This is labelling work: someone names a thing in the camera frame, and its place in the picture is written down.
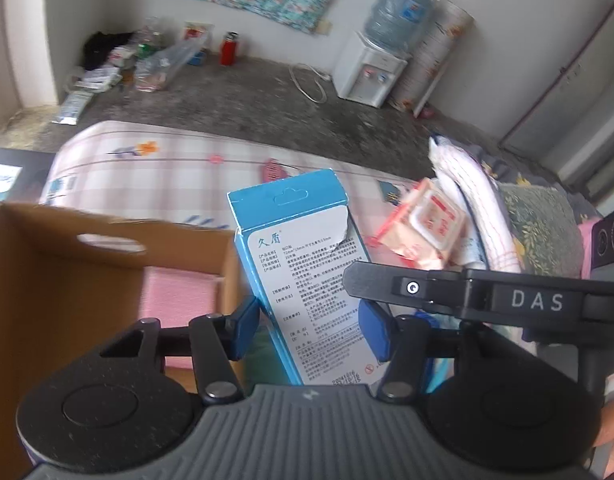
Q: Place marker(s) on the grey cabinet door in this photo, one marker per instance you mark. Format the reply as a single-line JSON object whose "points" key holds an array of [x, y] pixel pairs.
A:
{"points": [[577, 110]]}

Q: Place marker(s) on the green leaf pattern pillow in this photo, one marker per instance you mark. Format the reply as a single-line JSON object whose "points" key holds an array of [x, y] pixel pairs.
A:
{"points": [[537, 230]]}

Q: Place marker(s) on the silver plastic packet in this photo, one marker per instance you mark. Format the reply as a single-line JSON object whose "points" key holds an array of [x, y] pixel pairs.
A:
{"points": [[72, 107]]}

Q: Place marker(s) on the rolled floral mat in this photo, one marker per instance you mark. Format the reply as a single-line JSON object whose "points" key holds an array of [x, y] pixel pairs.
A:
{"points": [[437, 60]]}

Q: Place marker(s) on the black bag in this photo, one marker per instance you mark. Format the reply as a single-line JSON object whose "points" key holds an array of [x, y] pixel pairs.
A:
{"points": [[99, 47]]}

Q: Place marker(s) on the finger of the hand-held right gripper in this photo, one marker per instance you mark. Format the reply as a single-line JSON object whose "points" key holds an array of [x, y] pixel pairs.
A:
{"points": [[377, 280]]}

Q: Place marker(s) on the brown cardboard box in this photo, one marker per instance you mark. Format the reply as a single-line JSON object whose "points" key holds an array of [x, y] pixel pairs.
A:
{"points": [[62, 285]]}

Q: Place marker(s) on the red thermos bottle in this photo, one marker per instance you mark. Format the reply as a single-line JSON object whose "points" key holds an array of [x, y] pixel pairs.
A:
{"points": [[229, 50]]}

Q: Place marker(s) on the white water dispenser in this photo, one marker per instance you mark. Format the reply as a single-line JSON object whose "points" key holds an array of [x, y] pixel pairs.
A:
{"points": [[362, 75]]}

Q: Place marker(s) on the plaid floral bed sheet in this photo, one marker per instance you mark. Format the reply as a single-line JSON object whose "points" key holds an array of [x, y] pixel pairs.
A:
{"points": [[162, 175]]}

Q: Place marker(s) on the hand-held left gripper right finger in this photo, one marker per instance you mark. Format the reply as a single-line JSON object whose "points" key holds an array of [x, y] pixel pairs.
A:
{"points": [[374, 332]]}

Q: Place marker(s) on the blue water jug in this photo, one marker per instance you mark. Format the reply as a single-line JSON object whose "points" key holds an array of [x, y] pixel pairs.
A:
{"points": [[397, 15]]}

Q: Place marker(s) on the white stitched quilt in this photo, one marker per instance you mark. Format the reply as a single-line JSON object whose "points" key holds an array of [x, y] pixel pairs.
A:
{"points": [[477, 200]]}

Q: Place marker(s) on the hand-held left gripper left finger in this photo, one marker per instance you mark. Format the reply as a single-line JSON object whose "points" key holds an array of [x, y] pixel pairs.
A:
{"points": [[246, 327]]}

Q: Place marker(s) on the red white wet wipes pack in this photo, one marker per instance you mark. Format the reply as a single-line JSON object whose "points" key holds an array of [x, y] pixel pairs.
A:
{"points": [[422, 225]]}

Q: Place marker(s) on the blue white paper box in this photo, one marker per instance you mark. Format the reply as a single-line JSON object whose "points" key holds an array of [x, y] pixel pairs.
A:
{"points": [[297, 260]]}

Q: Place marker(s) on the pink folded cloth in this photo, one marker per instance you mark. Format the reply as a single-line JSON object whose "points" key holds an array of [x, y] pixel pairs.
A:
{"points": [[182, 295]]}

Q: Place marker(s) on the dark appliance box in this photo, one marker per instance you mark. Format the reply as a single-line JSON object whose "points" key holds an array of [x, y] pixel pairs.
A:
{"points": [[17, 170]]}

